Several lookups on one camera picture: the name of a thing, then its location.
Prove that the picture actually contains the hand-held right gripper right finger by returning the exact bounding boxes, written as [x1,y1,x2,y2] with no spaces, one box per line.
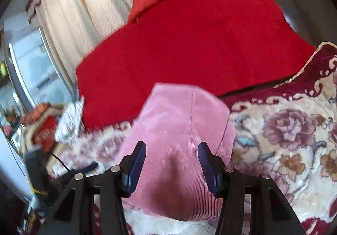
[198,141,306,235]

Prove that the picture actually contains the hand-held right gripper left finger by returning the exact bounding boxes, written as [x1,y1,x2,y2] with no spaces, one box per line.
[39,141,147,235]

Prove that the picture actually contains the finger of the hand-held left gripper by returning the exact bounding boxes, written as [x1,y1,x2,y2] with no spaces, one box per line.
[56,163,98,185]

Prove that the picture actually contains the pink corduroy jacket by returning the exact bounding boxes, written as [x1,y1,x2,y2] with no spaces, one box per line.
[120,82,237,222]

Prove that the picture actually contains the white patterned folded cloth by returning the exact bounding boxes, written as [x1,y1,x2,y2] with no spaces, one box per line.
[54,96,86,145]

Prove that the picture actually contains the orange patterned cloth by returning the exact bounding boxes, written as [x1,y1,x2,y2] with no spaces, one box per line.
[20,104,66,126]

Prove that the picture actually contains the floral plush blanket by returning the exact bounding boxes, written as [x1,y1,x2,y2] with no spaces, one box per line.
[47,42,337,235]

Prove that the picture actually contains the white appliance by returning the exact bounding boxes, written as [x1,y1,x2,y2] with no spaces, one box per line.
[5,27,75,109]

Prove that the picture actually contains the red blanket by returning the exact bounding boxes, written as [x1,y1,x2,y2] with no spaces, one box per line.
[76,0,316,130]

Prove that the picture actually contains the beige curtain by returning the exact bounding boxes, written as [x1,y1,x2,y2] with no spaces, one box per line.
[26,0,298,88]

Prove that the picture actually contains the black cable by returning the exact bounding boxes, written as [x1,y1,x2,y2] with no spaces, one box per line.
[49,153,72,172]

